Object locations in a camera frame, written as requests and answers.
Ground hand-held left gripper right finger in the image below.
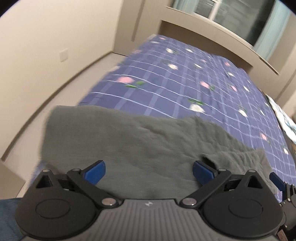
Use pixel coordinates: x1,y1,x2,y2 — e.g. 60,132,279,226
180,160,266,209

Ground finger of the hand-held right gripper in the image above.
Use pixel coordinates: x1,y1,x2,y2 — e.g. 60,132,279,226
269,172,296,204

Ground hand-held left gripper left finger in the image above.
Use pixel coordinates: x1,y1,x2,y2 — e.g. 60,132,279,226
34,160,118,209

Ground grey quilted pants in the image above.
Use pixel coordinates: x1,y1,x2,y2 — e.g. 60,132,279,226
41,105,278,202

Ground patterned pillow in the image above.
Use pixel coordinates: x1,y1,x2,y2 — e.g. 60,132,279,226
268,95,296,141

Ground purple floral checked bed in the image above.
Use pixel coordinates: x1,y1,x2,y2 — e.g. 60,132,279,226
33,34,296,204

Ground person's leg in jeans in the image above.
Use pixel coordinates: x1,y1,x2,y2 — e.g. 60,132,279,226
0,197,25,241

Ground light blue curtain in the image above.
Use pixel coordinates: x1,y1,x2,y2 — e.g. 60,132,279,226
253,0,296,62
172,0,197,14

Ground beige wardrobe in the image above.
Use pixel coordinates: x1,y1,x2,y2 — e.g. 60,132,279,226
113,0,172,56

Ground window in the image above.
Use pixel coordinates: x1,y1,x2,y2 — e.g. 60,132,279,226
192,0,276,46

